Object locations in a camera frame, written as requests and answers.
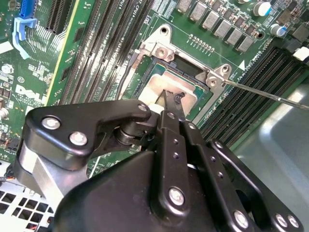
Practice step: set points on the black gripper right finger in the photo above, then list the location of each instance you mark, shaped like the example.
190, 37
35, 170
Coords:
205, 154

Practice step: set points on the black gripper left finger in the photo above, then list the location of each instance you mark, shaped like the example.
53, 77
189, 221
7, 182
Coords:
171, 157

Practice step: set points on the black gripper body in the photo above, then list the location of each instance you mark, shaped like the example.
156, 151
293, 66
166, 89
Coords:
108, 200

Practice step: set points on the silver CPU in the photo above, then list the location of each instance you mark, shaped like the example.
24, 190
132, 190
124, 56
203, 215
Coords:
178, 83

